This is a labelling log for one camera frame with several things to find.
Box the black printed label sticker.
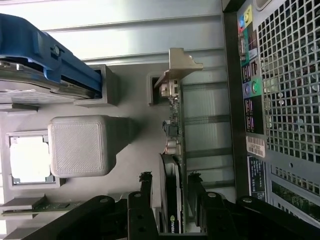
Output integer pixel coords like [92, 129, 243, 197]
[246, 155, 268, 202]

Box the white barcode sticker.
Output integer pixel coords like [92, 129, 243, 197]
[245, 135, 267, 159]

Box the green RAM stick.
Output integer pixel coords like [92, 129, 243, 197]
[1, 201, 85, 216]

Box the grey printed parts rack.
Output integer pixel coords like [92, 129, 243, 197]
[0, 63, 187, 240]

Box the silver CPU chip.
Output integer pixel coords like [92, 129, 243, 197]
[9, 136, 51, 185]

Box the coloured rear port panel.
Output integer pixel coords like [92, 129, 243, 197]
[238, 4, 265, 135]

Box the black perforated PC case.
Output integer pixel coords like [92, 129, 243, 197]
[221, 0, 320, 226]

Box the hard disk in blue caddy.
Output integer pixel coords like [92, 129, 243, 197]
[0, 12, 104, 101]

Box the graphics card with metal bracket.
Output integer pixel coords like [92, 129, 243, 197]
[153, 47, 205, 235]

